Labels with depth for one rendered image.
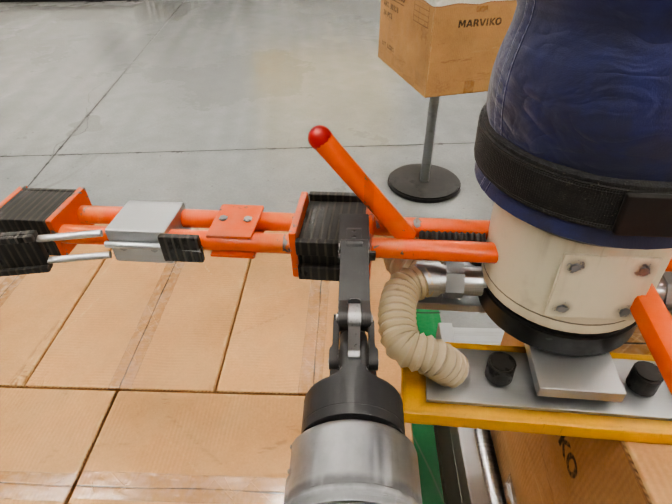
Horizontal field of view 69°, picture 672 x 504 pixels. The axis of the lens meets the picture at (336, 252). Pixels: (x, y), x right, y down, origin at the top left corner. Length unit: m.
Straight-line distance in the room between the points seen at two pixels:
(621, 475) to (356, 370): 0.32
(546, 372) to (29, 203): 0.59
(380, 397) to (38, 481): 0.81
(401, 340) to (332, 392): 0.16
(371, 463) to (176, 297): 1.02
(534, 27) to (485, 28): 1.83
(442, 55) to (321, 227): 1.72
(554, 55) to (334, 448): 0.30
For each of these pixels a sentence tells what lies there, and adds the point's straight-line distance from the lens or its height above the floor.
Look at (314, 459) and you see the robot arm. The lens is 0.33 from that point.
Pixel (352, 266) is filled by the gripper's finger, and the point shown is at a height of 1.13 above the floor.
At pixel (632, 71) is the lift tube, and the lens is 0.38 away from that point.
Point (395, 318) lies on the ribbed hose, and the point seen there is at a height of 1.03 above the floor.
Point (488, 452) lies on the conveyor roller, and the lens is 1.00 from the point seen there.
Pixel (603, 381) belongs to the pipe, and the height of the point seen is 1.00.
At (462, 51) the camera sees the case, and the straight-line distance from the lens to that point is 2.22.
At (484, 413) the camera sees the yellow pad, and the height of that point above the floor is 0.96.
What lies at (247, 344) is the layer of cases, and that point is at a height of 0.54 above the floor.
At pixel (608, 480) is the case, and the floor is 0.89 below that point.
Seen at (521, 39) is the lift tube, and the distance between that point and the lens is 0.43.
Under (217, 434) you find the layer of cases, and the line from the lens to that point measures 1.01.
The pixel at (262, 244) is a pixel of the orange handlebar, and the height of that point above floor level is 1.07.
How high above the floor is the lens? 1.39
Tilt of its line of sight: 38 degrees down
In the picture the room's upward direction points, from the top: straight up
